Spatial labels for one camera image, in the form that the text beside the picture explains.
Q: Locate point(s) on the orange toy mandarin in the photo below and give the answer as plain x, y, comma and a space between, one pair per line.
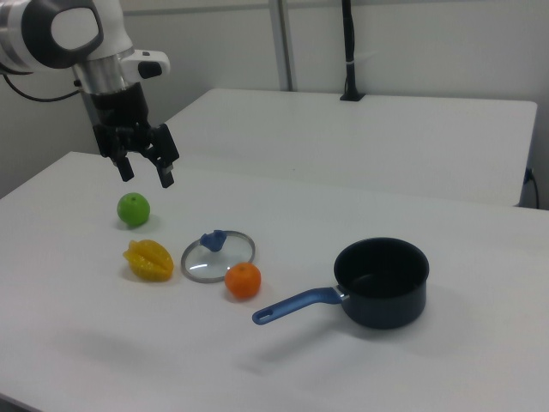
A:
243, 280

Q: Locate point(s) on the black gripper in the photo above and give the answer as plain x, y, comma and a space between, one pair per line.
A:
122, 111

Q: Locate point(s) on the aluminium wall post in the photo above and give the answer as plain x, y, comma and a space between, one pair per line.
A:
283, 43

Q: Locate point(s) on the yellow toy starfruit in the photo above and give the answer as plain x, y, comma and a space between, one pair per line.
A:
149, 261

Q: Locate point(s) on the glass lid with blue knob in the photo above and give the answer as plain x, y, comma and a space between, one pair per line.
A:
216, 257

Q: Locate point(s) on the green toy apple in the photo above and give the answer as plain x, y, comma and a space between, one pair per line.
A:
134, 209

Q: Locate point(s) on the black camera stand pole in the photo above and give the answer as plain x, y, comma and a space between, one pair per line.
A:
351, 51

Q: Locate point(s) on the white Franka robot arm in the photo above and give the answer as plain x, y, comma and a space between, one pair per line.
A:
38, 30

